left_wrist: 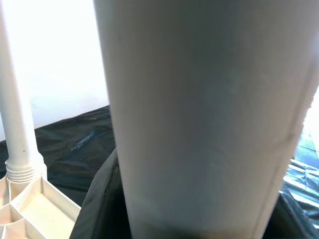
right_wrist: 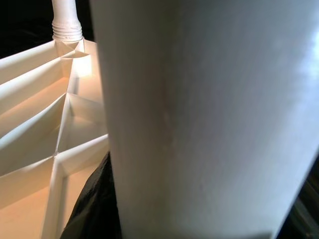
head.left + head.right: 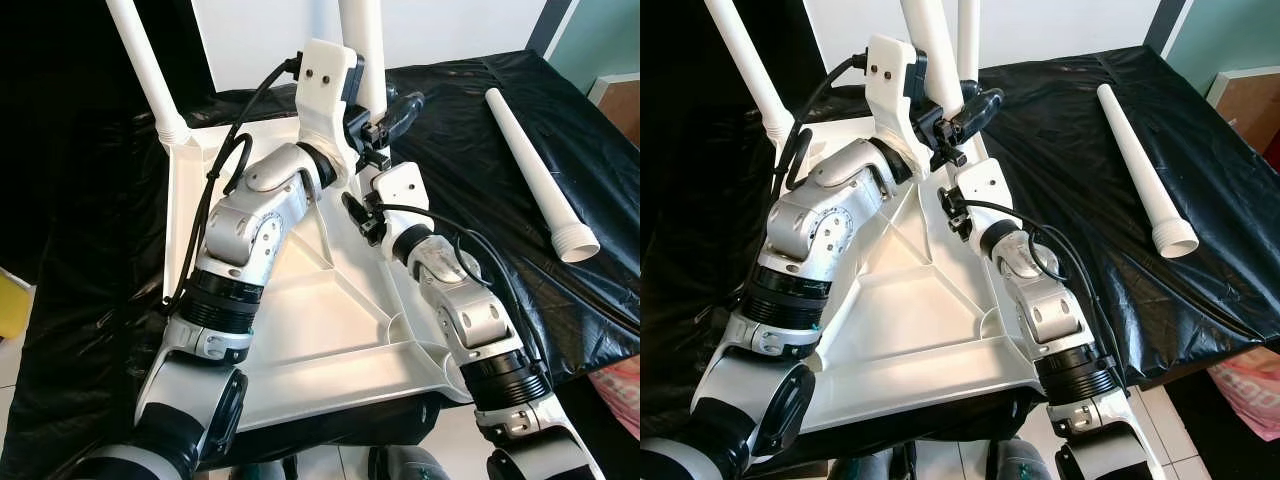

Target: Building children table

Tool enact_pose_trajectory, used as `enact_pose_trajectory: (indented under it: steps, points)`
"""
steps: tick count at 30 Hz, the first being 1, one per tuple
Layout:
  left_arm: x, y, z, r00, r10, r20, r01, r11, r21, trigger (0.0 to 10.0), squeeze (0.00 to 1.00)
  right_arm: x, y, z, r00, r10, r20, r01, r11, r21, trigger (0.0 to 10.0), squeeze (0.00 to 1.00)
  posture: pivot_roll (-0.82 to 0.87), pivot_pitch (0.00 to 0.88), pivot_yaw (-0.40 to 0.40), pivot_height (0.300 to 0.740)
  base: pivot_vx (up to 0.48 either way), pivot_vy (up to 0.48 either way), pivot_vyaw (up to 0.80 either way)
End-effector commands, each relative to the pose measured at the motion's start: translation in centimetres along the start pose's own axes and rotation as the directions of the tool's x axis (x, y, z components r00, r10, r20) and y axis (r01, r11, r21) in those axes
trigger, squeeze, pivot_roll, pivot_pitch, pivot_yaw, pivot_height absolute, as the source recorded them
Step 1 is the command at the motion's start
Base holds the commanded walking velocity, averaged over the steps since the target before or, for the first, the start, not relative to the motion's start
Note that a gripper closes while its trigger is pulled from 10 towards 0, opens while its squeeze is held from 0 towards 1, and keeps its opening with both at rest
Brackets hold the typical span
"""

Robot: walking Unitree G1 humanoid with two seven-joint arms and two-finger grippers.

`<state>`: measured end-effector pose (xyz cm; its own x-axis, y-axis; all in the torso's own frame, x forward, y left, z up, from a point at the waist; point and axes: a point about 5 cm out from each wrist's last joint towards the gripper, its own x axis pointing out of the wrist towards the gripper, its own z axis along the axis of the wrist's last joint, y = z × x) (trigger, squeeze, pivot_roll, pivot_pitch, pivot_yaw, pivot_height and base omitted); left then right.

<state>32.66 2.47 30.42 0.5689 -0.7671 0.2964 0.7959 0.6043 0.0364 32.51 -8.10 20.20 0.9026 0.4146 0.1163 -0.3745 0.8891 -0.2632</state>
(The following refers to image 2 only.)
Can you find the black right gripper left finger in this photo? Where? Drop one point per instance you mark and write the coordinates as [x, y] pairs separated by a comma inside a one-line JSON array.
[[94, 204]]

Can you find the white plastic table leg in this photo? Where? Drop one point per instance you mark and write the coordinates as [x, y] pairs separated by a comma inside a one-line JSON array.
[[64, 15], [199, 112]]

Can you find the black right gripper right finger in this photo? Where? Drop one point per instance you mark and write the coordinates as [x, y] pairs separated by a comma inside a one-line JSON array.
[[304, 219]]

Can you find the white plastic table top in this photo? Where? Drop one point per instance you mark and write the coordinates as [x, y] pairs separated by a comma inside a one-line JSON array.
[[30, 124]]

